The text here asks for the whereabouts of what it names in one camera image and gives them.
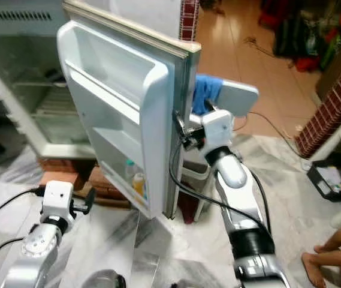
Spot white fridge door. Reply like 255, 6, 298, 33
56, 0, 201, 220

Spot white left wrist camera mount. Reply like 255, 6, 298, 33
41, 181, 76, 218

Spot red bricks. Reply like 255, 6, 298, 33
37, 158, 135, 209

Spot blue cloth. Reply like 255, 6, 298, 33
192, 74, 224, 115

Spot person's bare leg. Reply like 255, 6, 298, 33
300, 224, 341, 288

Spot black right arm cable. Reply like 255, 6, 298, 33
168, 140, 274, 236

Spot yellow drink bottle white cap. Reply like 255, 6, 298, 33
132, 173, 147, 199

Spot long black left arm cable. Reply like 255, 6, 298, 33
0, 187, 46, 230

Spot grey robot left leg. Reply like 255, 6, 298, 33
86, 270, 126, 288

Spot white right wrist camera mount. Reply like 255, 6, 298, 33
201, 110, 233, 151

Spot black tray with items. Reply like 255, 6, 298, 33
306, 160, 341, 201

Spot white fridge cabinet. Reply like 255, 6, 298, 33
0, 0, 76, 160

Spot thin floor cable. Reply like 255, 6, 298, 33
247, 110, 310, 160

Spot pile of dark clothes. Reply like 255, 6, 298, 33
259, 0, 341, 74

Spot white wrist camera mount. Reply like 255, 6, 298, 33
41, 181, 76, 218
201, 110, 233, 151

